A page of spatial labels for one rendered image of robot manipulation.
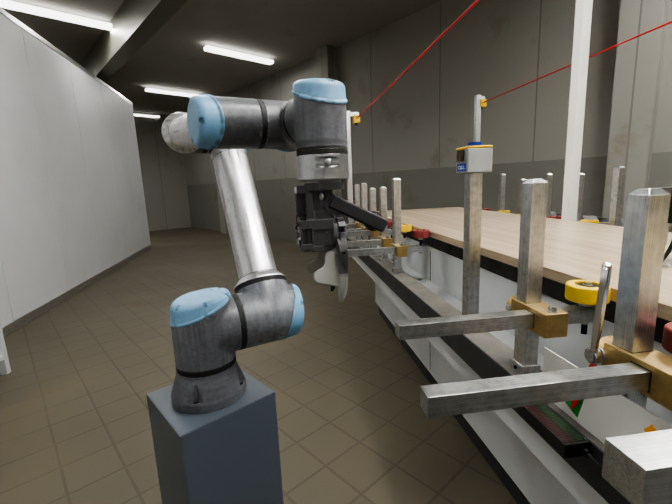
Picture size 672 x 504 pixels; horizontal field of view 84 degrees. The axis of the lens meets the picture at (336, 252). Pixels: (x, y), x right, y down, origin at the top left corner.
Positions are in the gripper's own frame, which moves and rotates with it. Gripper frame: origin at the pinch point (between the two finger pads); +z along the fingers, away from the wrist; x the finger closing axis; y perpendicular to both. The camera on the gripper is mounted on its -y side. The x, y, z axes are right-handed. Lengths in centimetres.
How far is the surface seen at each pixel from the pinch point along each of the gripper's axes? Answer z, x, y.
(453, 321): 8.3, 1.8, -22.6
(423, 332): 10.0, 1.3, -16.3
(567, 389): 9.1, 27.1, -25.1
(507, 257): 5, -32, -60
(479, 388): 7.9, 25.3, -12.9
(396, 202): -10, -100, -51
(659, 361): 6.9, 27.7, -39.7
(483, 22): -199, -360, -264
